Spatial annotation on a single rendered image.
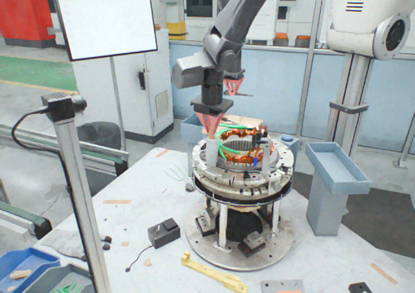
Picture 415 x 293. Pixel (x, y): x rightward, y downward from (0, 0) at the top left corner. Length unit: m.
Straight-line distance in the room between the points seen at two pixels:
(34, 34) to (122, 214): 3.55
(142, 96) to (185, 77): 2.51
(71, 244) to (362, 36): 1.17
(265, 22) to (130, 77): 1.47
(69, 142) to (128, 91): 2.71
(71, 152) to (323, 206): 0.80
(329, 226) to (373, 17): 0.69
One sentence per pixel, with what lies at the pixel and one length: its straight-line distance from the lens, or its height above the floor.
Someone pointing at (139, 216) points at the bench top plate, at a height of 0.78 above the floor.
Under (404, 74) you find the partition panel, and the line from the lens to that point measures 3.16.
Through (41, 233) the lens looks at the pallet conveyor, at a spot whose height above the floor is 0.72.
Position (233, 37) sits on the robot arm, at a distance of 0.66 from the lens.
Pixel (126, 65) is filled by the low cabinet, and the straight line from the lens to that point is 3.20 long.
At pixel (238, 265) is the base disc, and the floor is 0.80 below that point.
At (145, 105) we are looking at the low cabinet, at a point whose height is 0.47.
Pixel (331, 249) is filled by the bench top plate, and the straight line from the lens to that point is 1.13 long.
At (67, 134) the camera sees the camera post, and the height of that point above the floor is 1.33.
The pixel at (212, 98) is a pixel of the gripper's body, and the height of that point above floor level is 1.32.
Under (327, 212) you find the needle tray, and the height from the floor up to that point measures 0.89.
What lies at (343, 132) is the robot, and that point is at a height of 1.07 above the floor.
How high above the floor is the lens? 1.56
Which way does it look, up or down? 26 degrees down
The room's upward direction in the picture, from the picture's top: straight up
